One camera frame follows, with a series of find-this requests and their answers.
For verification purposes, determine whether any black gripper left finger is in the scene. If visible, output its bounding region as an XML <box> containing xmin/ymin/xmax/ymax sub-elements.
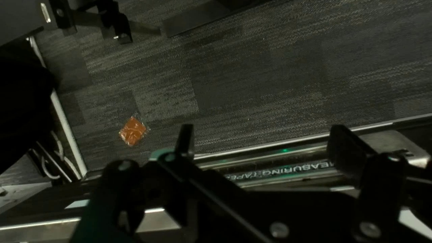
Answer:
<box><xmin>156</xmin><ymin>124</ymin><xmax>194</xmax><ymax>179</ymax></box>

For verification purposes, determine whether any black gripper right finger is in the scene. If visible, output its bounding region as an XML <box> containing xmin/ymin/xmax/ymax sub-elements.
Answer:
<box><xmin>327</xmin><ymin>124</ymin><xmax>405</xmax><ymax>187</ymax></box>

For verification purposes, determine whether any silver measuring tape ruler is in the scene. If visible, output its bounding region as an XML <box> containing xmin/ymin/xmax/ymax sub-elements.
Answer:
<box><xmin>225</xmin><ymin>159</ymin><xmax>335</xmax><ymax>182</ymax></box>

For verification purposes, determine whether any orange plastic wrapper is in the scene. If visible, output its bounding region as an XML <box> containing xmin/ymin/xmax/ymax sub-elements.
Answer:
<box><xmin>119</xmin><ymin>116</ymin><xmax>148</xmax><ymax>147</ymax></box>

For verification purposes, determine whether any orange-black left caster clamp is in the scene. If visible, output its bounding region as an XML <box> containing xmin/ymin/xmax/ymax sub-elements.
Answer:
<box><xmin>96</xmin><ymin>0</ymin><xmax>132</xmax><ymax>44</ymax></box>

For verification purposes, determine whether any white vertical post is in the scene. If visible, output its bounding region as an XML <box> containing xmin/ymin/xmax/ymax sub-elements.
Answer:
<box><xmin>25</xmin><ymin>35</ymin><xmax>89</xmax><ymax>179</ymax></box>

